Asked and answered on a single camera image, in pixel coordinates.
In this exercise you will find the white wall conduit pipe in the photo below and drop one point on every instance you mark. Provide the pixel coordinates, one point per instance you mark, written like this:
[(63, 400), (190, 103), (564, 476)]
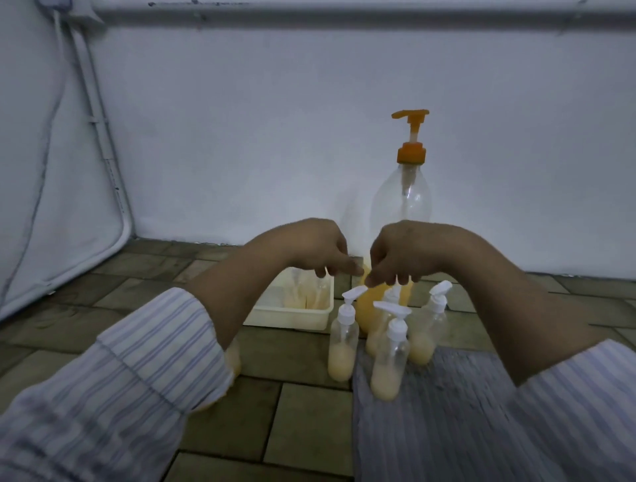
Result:
[(102, 134)]

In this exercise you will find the person's left forearm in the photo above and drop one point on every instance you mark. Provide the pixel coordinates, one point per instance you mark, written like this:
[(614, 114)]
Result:
[(233, 288)]

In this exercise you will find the striped shirt sleeve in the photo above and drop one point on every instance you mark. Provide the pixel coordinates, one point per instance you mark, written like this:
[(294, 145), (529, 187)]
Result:
[(581, 412), (124, 387)]

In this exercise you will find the person's right forearm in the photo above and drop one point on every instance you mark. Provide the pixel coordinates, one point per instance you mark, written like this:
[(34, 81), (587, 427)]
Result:
[(516, 308)]

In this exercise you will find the striped right shirt sleeve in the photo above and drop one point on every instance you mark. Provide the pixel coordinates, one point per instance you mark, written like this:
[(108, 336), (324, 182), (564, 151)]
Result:
[(581, 412)]

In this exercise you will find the person's left hand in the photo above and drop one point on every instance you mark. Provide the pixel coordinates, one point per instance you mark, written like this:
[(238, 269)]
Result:
[(308, 243)]

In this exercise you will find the striped trouser leg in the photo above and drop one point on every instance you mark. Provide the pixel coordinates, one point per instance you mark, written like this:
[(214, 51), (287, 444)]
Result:
[(442, 417)]

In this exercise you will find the horizontal white ledge pipe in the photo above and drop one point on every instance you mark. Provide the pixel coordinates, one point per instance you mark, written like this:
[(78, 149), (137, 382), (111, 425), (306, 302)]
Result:
[(357, 12)]

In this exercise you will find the person's right fingers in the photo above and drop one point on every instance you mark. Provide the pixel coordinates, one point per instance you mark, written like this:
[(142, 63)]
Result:
[(385, 270)]

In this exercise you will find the person's left fingers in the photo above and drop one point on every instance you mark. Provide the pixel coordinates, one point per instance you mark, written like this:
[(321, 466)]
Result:
[(343, 263)]

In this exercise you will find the person's right hand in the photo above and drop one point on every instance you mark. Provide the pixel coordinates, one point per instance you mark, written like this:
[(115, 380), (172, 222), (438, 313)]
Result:
[(422, 251)]

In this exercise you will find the white plastic tray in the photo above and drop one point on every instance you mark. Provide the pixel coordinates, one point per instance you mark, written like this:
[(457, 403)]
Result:
[(288, 315)]

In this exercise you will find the striped left shirt sleeve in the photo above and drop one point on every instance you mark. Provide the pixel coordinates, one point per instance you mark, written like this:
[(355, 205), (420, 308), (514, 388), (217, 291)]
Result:
[(124, 387)]

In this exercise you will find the large clear orange pump bottle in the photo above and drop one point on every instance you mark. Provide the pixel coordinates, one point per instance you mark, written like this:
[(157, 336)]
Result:
[(400, 198)]

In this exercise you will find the small clear white pump bottle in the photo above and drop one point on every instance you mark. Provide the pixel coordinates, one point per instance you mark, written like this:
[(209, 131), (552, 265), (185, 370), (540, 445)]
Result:
[(431, 327), (343, 342), (376, 340), (390, 362)]

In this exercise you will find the small capless clear bottle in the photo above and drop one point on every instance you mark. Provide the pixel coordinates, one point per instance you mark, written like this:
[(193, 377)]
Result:
[(295, 290), (320, 293)]

